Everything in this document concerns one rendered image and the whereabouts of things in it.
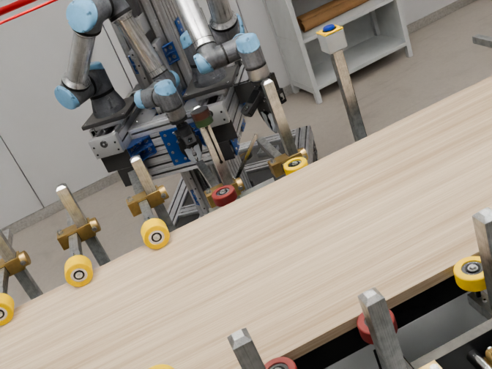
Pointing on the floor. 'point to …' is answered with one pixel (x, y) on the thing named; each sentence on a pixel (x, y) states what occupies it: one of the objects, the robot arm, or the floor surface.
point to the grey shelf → (311, 72)
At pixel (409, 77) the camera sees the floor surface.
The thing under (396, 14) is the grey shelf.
